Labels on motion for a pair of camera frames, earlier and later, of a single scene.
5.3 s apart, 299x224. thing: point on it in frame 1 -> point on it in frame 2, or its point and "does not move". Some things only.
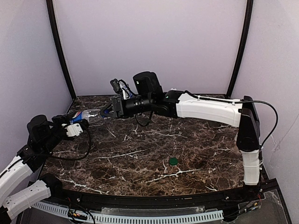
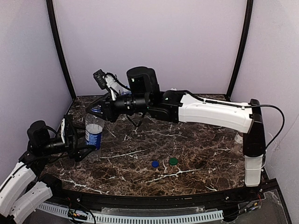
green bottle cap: [173, 161] does not move
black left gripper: [59, 119] -> [70, 137]
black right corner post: [249, 12] does not move
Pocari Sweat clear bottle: [84, 115] -> [126, 92]
